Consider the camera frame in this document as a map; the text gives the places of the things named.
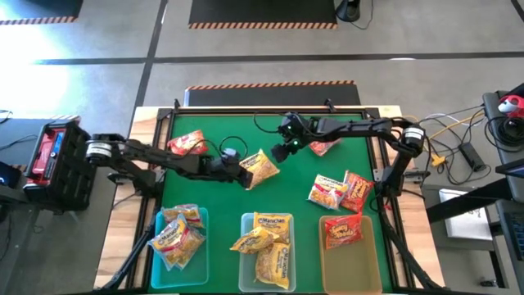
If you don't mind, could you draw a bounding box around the black desk beam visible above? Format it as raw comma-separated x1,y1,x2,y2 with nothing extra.
425,178,517,225

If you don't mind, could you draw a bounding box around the red box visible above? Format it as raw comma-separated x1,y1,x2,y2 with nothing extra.
30,127,66,175

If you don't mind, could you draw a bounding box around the yellow Maruchan noodle packet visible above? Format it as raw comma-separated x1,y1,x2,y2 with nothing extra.
229,226,276,255
239,148,282,191
252,211,293,245
255,241,291,290

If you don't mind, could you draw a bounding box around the orange plastic bin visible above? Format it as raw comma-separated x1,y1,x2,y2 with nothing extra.
318,215,384,295

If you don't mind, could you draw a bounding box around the white cable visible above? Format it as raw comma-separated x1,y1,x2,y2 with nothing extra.
417,110,463,126

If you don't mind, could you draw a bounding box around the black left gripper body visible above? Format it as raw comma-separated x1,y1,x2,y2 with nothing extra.
202,157,246,184

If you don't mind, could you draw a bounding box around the yellow cable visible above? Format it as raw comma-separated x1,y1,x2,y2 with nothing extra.
403,112,486,163

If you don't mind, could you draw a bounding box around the blue-lit device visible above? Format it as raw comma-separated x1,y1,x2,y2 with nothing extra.
0,161,22,190

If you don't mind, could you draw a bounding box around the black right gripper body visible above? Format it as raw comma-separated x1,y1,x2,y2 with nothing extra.
278,113,319,151

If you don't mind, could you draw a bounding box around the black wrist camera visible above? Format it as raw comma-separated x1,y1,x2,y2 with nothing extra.
220,147,242,167
282,122,302,148

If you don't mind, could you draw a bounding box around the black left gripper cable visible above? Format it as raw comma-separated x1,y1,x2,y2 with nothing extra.
204,134,250,165

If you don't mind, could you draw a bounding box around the dark laptop keyboard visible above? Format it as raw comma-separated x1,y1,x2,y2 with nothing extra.
502,212,524,263

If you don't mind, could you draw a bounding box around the coiled black cable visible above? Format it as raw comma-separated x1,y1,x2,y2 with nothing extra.
484,116,524,148

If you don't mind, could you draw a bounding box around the red and white object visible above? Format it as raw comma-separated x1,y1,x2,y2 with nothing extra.
497,93,524,120

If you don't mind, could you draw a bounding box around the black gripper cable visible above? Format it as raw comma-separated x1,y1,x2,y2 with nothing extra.
252,112,287,135
204,134,250,165

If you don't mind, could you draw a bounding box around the black stand cable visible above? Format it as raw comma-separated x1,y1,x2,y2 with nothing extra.
350,0,374,30

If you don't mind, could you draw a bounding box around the clear plastic bin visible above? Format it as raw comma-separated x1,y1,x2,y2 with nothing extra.
238,211,296,293

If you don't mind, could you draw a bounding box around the red noodle packet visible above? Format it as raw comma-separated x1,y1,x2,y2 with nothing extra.
340,170,376,214
324,212,364,250
166,129,209,157
309,138,341,157

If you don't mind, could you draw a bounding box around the dark side desk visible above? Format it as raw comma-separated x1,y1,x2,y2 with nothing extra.
481,90,524,165

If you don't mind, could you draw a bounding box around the black hazard-striped floor mat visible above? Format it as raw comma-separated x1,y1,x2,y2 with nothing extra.
183,80,362,107
0,115,82,171
0,0,84,25
187,0,339,30

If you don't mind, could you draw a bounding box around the white-labelled Maruchan noodle packet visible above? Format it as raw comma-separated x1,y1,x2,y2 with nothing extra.
307,174,349,211
160,203,205,229
165,227,206,271
147,214,190,263

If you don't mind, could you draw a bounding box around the black plastic crate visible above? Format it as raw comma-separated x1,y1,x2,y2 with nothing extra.
23,120,99,213

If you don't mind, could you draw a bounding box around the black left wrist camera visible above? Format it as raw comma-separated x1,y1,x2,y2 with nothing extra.
220,147,242,167

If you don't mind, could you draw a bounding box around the black table frame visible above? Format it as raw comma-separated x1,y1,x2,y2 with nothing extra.
124,98,445,294

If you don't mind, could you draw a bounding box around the black power strip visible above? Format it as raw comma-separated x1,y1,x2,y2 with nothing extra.
457,142,487,172

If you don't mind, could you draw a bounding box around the teal plastic bin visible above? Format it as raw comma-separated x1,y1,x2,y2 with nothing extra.
150,206,210,290

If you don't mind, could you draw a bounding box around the green felt table mat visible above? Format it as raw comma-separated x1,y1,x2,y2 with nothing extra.
147,113,394,294

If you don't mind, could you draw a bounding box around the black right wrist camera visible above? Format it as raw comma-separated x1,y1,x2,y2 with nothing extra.
282,122,302,148

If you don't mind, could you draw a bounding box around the white box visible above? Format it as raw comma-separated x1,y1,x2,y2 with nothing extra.
438,188,495,242

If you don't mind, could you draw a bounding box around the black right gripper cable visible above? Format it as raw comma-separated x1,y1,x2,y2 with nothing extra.
252,112,287,135

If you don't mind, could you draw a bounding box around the black stand base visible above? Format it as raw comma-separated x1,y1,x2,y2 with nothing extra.
335,0,361,22

